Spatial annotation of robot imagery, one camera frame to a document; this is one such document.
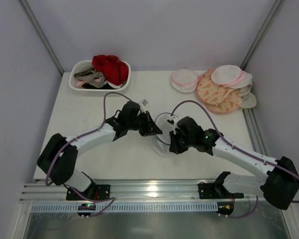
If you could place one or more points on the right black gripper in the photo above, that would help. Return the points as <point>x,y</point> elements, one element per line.
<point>178,138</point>

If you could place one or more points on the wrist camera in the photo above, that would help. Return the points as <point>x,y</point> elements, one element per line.
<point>173,120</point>
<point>143,103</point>

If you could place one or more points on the white cable duct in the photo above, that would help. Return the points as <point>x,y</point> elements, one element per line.
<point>134,207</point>

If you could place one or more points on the red bra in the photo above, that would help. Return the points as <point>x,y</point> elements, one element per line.
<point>114,70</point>

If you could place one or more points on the grey bra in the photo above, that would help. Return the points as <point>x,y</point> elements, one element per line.
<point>92,77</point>

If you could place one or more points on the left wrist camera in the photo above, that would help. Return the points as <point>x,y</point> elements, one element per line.
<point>143,103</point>

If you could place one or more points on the pink trimmed mesh bag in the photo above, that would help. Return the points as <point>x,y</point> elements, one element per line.
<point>184,80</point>

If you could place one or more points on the white pink mesh bag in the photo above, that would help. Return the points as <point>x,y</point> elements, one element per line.
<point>231,76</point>

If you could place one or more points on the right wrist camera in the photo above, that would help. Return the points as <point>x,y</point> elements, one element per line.
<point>173,120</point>

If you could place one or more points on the aluminium mounting rail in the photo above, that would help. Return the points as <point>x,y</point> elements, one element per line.
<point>121,190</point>

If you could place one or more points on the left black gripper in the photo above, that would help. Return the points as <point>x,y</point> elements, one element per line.
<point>144,124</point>

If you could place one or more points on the beige laundry bag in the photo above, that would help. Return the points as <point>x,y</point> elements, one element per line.
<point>248,99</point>

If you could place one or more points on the orange patterned laundry bag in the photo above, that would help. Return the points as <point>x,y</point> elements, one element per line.
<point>217,99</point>

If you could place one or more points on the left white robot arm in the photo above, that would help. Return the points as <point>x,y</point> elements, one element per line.
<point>58,158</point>

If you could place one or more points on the white plastic basket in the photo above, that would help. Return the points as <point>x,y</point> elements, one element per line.
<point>85,64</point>

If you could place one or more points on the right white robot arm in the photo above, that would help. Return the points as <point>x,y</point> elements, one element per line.
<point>277,180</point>

